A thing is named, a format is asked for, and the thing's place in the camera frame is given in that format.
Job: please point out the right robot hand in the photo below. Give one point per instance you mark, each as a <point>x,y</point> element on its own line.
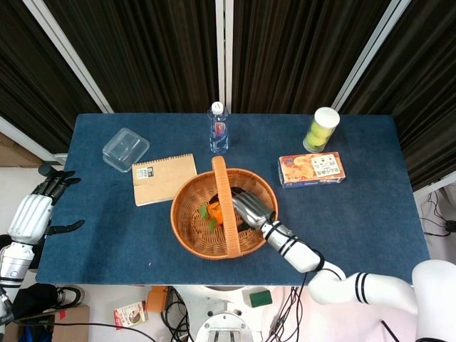
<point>251,210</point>

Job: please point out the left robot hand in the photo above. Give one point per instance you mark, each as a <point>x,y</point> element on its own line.
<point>33,213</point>

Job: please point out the orange with green leaves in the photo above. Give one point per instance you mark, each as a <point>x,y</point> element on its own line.
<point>213,213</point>

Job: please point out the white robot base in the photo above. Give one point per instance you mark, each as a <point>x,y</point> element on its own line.
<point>224,313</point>

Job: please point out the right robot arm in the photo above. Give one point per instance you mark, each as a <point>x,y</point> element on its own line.
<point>342,274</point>

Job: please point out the woven wicker basket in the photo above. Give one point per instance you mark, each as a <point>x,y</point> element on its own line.
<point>199,231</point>

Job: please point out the orange biscuit box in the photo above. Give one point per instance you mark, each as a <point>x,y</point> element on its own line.
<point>310,169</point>

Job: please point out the blue table cloth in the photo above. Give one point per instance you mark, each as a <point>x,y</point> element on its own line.
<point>107,249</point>

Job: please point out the green sponge block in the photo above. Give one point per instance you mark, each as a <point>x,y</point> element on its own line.
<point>260,298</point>

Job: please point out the clear water bottle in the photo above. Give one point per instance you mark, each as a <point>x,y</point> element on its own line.
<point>218,128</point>

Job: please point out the black sneaker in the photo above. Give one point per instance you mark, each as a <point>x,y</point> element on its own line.
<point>69,295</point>

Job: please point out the brown spiral notebook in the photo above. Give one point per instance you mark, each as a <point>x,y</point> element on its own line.
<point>164,180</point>

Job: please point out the tennis ball tube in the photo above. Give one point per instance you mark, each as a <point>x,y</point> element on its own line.
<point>320,131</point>

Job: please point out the clear plastic food container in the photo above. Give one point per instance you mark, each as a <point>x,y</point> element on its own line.
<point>124,149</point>

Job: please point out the cardboard box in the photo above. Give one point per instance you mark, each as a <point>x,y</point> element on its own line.
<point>67,324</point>

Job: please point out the orange plastic block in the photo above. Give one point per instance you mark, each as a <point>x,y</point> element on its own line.
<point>158,298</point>

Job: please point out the small red snack box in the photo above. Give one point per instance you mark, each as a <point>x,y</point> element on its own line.
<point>129,315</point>

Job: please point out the black power adapter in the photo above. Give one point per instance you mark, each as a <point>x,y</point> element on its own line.
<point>450,225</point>

